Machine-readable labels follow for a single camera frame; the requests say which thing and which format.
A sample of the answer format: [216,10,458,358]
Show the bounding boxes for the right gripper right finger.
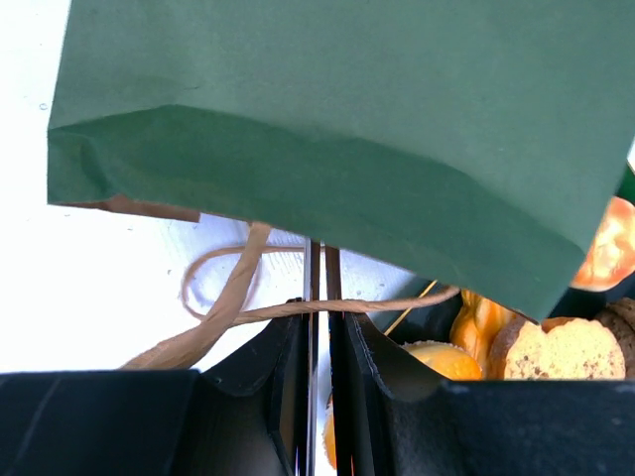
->
[333,314,634,475]

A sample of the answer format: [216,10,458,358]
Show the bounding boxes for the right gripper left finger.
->
[1,316,309,475]

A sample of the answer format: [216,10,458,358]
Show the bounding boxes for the orange sugared fake bun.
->
[322,340,483,469]

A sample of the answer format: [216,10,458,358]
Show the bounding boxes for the orange twisted fake bread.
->
[449,290,516,377]

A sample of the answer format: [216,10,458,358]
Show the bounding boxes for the metal tongs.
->
[303,238,341,475]

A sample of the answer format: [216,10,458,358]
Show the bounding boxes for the beige fake toast slice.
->
[486,317,626,380]

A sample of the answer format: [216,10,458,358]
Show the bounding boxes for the brown fake croissant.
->
[594,297,635,380]

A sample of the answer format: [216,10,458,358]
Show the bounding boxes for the round yellow fake bun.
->
[570,196,634,292]

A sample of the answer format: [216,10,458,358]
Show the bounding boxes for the green brown paper bag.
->
[48,1,634,369]

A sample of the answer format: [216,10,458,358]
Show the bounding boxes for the dark green tray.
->
[389,277,634,344]

